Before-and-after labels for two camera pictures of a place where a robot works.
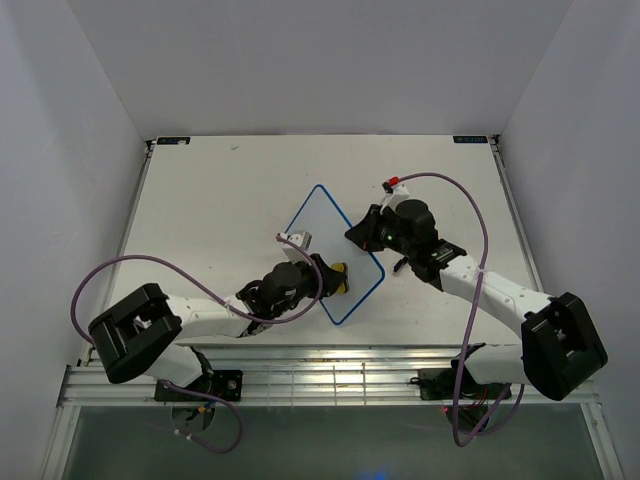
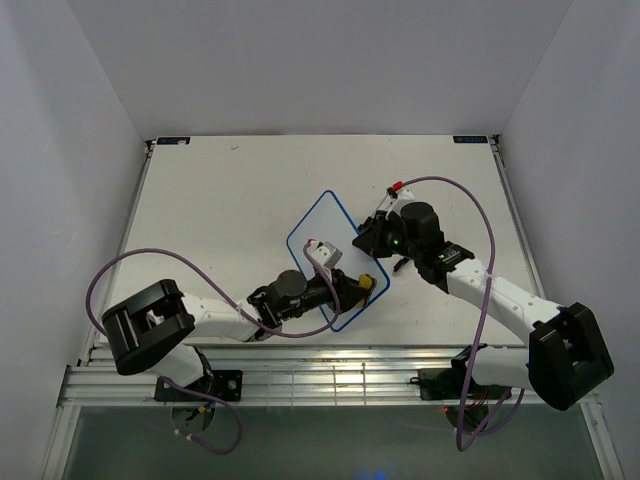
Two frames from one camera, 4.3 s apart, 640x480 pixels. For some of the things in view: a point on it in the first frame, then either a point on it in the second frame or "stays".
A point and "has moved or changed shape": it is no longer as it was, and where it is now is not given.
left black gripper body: [309, 280] → [341, 287]
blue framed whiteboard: [321, 217] has moved or changed shape
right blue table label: [470, 139] stays
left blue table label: [173, 141] stays
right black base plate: [439, 384] stays
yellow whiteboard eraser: [343, 268] has moved or changed shape
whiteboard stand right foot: [400, 263] stays
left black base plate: [223, 383] stays
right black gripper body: [406, 247] stays
